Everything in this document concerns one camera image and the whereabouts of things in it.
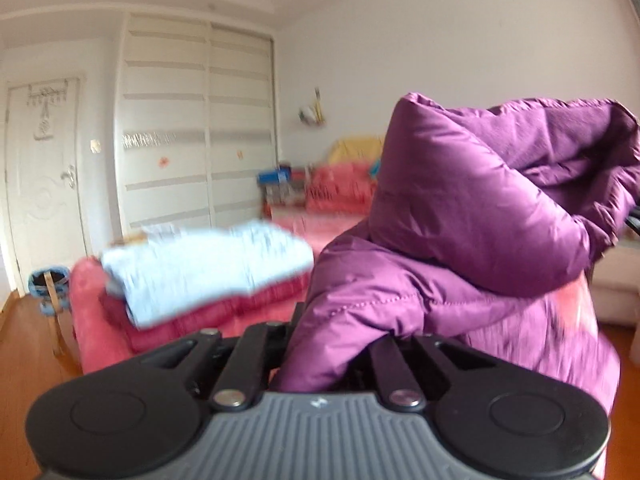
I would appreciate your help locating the bed with pink bedspread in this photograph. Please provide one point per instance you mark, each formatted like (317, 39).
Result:
(95, 320)

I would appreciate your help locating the folded light blue garment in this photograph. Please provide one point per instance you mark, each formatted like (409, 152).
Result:
(200, 265)

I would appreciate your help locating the wooden stool with blue cushion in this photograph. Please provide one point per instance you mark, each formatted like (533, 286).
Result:
(49, 285)

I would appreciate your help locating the wall ornament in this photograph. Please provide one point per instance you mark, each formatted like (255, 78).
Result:
(314, 112)

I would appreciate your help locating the folded dark red garment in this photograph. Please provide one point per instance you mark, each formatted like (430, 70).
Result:
(210, 317)

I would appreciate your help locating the white sliding-door wardrobe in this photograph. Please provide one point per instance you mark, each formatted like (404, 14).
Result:
(190, 120)

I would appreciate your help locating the yellow headboard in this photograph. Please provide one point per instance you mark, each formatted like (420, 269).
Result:
(355, 149)

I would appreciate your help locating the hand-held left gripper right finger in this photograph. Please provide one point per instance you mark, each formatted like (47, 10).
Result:
(392, 365)

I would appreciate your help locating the white room door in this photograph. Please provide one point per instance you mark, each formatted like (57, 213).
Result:
(45, 210)

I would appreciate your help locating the white door hanging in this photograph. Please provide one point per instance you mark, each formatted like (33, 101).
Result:
(45, 110)

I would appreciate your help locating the pink patterned pillow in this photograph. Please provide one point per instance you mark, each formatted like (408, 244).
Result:
(335, 187)

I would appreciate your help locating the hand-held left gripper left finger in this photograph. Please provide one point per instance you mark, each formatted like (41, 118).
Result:
(250, 360)

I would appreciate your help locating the purple down jacket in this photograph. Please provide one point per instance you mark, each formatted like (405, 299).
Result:
(450, 200)

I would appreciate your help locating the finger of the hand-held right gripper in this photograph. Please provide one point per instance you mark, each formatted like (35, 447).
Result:
(634, 222)

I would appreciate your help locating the wall light switch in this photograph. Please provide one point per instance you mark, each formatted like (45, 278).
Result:
(95, 146)

